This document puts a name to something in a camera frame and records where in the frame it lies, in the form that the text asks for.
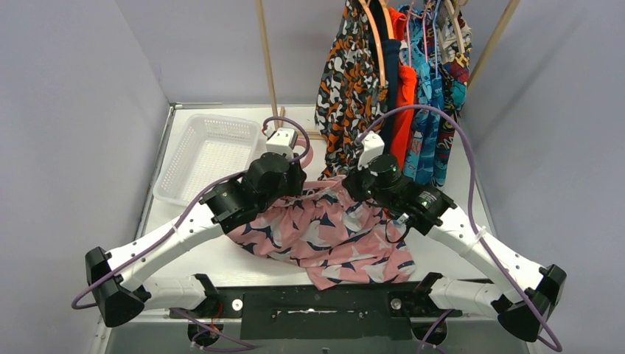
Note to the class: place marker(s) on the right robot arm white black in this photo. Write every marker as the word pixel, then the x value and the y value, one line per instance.
pixel 519 293

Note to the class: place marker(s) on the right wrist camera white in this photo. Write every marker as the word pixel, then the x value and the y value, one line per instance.
pixel 372 147

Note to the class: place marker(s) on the aluminium rail frame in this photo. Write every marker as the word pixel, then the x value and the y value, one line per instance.
pixel 348 227

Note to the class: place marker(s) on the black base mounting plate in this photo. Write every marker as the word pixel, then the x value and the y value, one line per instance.
pixel 304 312

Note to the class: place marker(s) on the comic print shorts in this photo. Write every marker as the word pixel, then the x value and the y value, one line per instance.
pixel 454 65

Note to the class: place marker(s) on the pink shark print shorts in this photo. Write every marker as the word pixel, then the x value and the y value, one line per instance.
pixel 332 237

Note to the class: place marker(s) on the light blue fish shorts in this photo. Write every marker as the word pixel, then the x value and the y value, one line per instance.
pixel 419 161

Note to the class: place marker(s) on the bright orange shorts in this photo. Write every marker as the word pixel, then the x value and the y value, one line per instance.
pixel 401 128

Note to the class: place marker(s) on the orange camouflage shorts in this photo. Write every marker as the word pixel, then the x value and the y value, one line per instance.
pixel 351 92

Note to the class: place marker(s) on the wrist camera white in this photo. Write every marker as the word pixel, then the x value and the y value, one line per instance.
pixel 372 147
pixel 282 142

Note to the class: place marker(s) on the light wooden hanger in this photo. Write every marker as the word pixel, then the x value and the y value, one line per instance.
pixel 453 9

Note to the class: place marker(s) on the blue plastic hanger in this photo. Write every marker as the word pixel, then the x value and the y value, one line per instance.
pixel 433 16

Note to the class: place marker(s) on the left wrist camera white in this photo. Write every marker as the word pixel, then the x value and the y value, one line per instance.
pixel 282 142

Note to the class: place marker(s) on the dark blue leaf shorts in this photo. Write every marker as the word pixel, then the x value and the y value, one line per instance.
pixel 444 137

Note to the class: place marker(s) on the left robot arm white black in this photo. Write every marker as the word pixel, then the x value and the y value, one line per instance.
pixel 122 280

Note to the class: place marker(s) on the orange wooden hanger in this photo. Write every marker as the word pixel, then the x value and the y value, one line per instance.
pixel 374 17
pixel 388 20

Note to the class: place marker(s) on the navy blue shorts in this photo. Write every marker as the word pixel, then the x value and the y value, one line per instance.
pixel 391 59

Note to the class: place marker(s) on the white plastic perforated basket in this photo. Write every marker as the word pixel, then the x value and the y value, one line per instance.
pixel 210 147

